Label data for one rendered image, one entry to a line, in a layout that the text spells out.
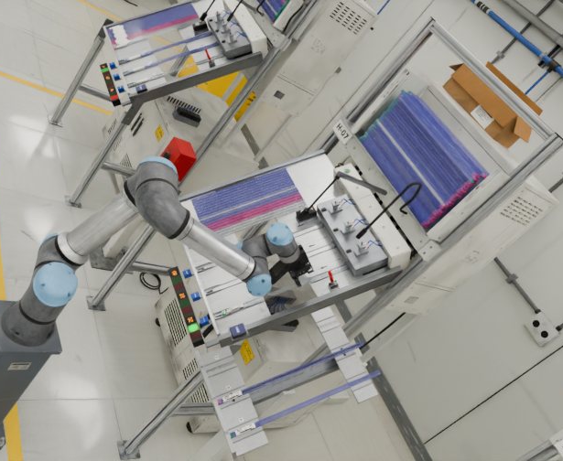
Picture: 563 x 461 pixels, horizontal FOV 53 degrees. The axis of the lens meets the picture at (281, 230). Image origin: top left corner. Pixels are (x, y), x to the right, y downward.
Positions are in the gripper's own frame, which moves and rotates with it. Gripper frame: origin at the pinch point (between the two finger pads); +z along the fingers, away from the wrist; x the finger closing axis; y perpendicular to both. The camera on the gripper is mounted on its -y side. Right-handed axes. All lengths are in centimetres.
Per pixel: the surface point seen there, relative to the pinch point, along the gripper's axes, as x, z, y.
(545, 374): -36, 143, 96
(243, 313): -2.6, -3.6, -22.1
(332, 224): 16.0, -0.6, 22.2
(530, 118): 0, -27, 93
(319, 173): 48, 7, 30
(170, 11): 199, 0, 6
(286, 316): -10.0, -0.2, -8.7
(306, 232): 20.8, 3.1, 12.0
